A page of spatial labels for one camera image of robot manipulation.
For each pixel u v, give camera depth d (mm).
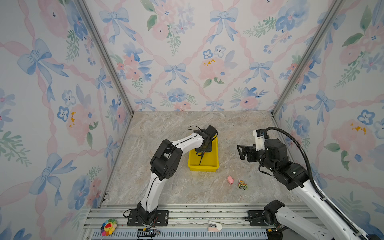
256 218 718
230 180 843
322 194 435
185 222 735
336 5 681
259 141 625
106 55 861
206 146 821
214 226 703
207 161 922
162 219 744
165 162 558
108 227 703
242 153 650
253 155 627
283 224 600
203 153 977
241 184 822
